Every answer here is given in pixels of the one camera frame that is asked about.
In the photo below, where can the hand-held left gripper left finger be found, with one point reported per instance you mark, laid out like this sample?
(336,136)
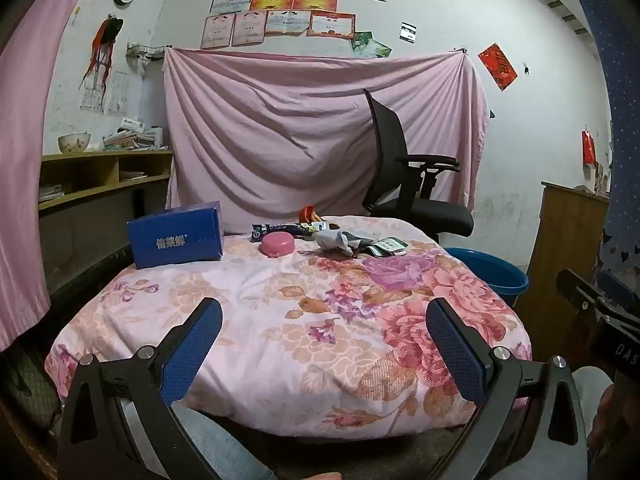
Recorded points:
(192,355)

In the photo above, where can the person's left leg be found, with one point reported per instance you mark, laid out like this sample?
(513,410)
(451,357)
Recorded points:
(220,440)

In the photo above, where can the dark blue snack wrapper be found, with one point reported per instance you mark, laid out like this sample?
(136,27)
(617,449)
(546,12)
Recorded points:
(301,230)

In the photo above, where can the stack of magazines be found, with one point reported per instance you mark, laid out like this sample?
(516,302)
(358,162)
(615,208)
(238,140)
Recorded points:
(51,194)

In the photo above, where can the wooden shelf unit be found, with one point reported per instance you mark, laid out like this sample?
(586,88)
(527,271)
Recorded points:
(105,156)

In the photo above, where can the paper wall calendar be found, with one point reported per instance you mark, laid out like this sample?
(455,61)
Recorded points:
(119,95)

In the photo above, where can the blue dotted curtain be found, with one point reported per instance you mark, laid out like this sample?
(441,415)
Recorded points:
(615,135)

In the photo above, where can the person's right hand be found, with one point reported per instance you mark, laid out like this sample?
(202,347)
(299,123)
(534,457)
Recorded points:
(612,420)

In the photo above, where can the pink curtain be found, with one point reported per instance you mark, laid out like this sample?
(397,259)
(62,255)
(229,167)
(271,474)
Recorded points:
(25,185)

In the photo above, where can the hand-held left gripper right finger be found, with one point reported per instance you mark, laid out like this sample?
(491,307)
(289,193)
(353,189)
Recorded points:
(457,355)

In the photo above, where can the small black and white photo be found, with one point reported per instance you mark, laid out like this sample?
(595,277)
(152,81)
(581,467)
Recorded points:
(408,31)

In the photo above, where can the red wall poster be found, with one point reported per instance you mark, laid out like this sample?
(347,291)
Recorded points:
(497,66)

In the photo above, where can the wooden cabinet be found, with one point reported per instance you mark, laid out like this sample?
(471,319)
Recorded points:
(565,250)

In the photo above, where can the black office chair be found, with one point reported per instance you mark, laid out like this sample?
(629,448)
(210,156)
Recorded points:
(435,212)

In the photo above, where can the floral ceramic bowl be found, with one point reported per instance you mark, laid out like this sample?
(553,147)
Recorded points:
(74,144)

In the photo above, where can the red hanging ornament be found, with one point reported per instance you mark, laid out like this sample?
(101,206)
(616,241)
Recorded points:
(588,147)

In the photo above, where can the red tassel decoration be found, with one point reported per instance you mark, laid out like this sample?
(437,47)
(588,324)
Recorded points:
(104,42)

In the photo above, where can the pink floral blanket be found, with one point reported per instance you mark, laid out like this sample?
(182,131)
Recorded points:
(280,340)

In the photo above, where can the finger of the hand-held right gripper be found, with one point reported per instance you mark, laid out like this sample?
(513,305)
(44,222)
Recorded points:
(575,290)
(617,287)

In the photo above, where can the pink round case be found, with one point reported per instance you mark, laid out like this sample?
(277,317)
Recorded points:
(276,245)

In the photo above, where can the green and white packet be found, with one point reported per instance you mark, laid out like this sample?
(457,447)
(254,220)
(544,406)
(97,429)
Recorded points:
(387,247)

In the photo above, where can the group of wall certificates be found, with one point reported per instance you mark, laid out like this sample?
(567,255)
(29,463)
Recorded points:
(285,2)

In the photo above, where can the red paper packet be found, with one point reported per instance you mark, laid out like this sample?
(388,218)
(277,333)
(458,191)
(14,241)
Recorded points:
(306,215)

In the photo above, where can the hanging pink sheet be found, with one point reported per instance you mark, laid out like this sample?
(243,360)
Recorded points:
(275,135)

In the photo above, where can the green wall photo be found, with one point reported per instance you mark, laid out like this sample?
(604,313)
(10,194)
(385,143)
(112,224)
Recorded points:
(371,45)

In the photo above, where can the flat paper stack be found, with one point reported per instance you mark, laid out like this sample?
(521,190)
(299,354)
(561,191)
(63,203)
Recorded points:
(133,175)

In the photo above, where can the blue cardboard box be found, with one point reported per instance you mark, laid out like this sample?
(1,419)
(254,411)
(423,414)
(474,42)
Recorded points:
(175,240)

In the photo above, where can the blue plastic basin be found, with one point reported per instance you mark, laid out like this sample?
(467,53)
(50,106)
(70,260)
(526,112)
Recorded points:
(495,272)

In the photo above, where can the white tissue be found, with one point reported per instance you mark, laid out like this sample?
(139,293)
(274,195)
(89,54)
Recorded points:
(332,241)

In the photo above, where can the metal wall rack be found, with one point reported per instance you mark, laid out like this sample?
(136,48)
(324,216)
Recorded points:
(147,51)

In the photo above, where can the stack of books and papers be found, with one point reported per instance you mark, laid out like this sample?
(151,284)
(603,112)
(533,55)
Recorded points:
(130,137)

